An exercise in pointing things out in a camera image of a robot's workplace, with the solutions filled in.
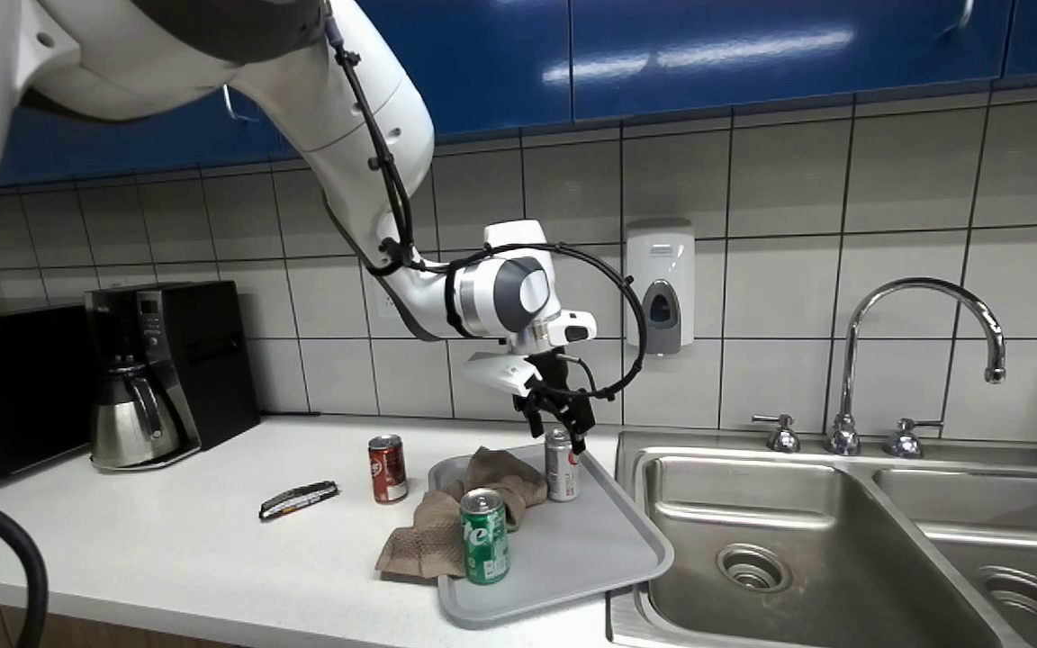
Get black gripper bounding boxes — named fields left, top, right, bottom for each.
left=516, top=350, right=603, bottom=456

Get silver soda can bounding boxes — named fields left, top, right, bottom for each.
left=542, top=425, right=582, bottom=503

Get green soda can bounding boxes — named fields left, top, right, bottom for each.
left=456, top=486, right=516, bottom=590

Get red soda can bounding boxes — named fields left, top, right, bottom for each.
left=368, top=431, right=416, bottom=509

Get grey plastic tray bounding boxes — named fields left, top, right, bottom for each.
left=424, top=438, right=677, bottom=635

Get beige waffle cloth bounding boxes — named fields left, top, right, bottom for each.
left=375, top=448, right=551, bottom=586

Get stainless steel double sink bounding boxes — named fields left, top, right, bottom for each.
left=606, top=427, right=1037, bottom=648

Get black steel coffee maker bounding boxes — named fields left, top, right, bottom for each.
left=83, top=276, right=264, bottom=475

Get chrome gooseneck faucet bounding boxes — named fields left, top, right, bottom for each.
left=828, top=276, right=1012, bottom=456

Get blue glossy upper cabinet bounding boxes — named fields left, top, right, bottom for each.
left=0, top=0, right=1037, bottom=192

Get steel coffee carafe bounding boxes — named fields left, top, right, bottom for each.
left=91, top=356, right=187, bottom=470

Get wooden lower cabinet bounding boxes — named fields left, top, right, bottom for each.
left=0, top=595, right=258, bottom=648

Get black microwave oven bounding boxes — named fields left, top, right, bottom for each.
left=0, top=304, right=100, bottom=492

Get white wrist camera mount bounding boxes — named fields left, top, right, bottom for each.
left=442, top=340, right=546, bottom=419

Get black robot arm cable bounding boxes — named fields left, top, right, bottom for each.
left=321, top=20, right=648, bottom=402

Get white wall soap dispenser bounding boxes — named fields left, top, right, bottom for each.
left=622, top=220, right=698, bottom=356

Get chrome faucet handle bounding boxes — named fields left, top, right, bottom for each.
left=885, top=414, right=945, bottom=461
left=748, top=410, right=804, bottom=456

